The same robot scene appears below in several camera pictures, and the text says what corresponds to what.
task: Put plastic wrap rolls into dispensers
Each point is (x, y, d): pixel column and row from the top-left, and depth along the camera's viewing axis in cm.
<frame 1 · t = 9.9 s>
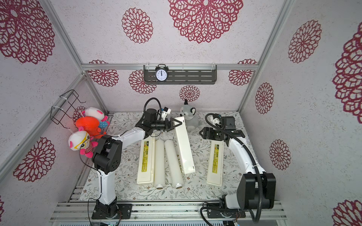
left hand: (180, 125, 87), fingers open
right hand: (204, 131, 84), fingers open
right cream dispenser lid: (215, 165, 89), point 3 cm above the table
left plastic wrap roll: (160, 163, 88), point 5 cm above the table
right plastic wrap roll: (173, 163, 89), point 4 cm above the table
grey plush toy: (192, 122, 105), point 9 cm above the table
white pink plush top: (94, 112, 96), point 20 cm above the table
red plush toy: (90, 125, 91), point 18 cm above the table

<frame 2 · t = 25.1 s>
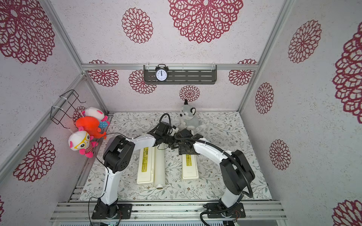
left hand: (185, 143, 93), fingers open
right hand: (185, 148, 90), fingers open
right cream dispenser lid: (190, 168, 81), point 10 cm above the table
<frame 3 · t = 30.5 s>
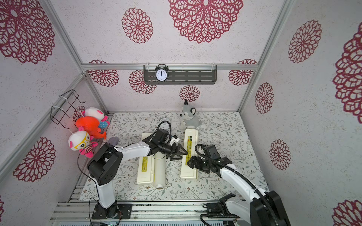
left hand: (184, 156, 83), fingers open
right hand: (191, 163, 83), fingers open
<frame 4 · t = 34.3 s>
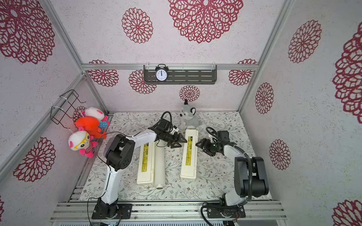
left hand: (184, 143, 93), fingers open
right hand: (199, 145, 91), fingers open
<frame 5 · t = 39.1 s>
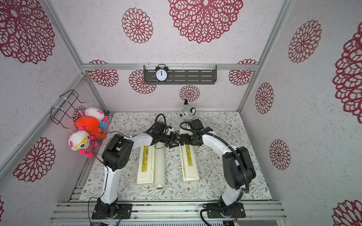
left hand: (182, 141, 94), fingers open
right hand: (184, 140, 91), fingers open
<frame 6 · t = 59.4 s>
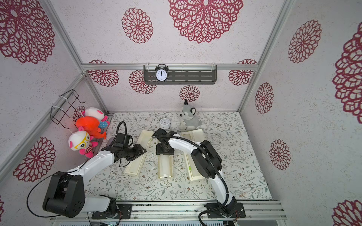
left hand: (144, 152, 88), fingers open
right hand: (160, 151, 93), fingers open
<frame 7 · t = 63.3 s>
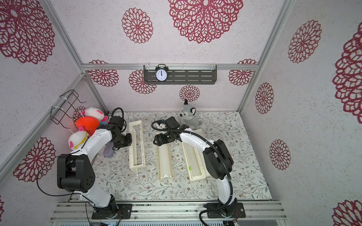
left hand: (130, 144, 89), fingers closed
right hand: (157, 139, 88), fingers open
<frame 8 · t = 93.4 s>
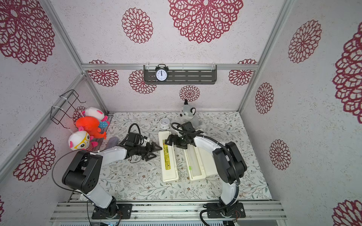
left hand: (159, 152, 90), fingers open
right hand: (169, 142, 90), fingers open
